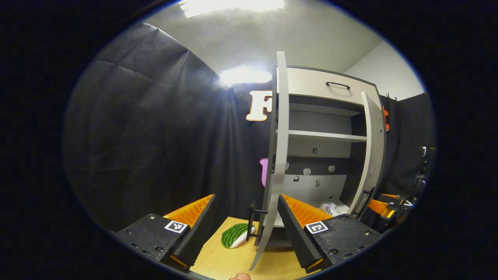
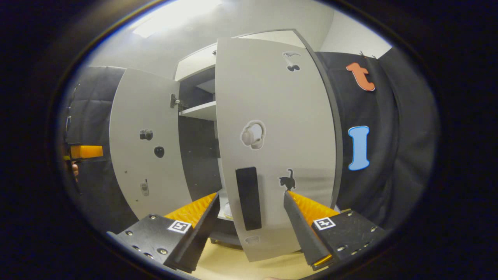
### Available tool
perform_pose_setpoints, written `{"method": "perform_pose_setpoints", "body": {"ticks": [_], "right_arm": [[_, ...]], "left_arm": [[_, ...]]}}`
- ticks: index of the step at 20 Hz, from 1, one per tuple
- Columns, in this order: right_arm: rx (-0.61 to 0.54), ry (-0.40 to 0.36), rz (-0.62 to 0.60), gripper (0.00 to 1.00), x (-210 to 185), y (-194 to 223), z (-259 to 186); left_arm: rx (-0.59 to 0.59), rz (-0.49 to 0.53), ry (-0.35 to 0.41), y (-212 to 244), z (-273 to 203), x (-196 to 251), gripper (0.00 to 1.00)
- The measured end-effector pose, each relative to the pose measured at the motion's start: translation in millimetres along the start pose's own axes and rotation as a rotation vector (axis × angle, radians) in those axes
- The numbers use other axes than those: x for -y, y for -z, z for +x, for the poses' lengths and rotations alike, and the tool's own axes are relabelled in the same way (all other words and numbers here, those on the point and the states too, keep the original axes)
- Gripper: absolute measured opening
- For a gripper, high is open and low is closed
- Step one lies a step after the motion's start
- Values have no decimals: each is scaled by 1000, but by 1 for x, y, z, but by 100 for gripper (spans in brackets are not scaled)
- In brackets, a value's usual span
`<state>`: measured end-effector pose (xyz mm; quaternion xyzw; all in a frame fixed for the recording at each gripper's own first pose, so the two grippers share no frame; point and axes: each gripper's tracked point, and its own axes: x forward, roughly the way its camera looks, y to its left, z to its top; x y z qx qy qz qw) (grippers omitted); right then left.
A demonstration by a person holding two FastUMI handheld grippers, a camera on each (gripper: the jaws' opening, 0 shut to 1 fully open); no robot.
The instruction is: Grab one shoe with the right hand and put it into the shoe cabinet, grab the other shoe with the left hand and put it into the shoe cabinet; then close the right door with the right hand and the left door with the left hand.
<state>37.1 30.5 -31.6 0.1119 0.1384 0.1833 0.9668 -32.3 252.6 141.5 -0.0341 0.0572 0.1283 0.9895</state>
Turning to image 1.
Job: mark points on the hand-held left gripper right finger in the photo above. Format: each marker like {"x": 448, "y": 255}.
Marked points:
{"x": 297, "y": 229}

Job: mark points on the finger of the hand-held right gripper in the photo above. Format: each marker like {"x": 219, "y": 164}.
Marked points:
{"x": 398, "y": 201}
{"x": 383, "y": 212}

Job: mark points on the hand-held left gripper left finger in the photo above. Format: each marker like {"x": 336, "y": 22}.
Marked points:
{"x": 196, "y": 233}

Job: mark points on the white striped canvas shoe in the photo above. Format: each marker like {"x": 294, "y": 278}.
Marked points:
{"x": 330, "y": 209}

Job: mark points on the white shoe cabinet door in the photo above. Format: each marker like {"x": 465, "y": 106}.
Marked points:
{"x": 374, "y": 147}
{"x": 281, "y": 136}

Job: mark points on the white shoe cabinet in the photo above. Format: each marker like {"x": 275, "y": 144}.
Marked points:
{"x": 323, "y": 136}

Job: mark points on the green striped watermelon toy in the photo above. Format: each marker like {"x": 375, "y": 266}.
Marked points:
{"x": 233, "y": 235}

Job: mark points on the black backdrop cloth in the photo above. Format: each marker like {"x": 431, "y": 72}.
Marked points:
{"x": 148, "y": 116}

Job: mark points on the ceiling light panel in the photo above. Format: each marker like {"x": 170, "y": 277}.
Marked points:
{"x": 233, "y": 6}

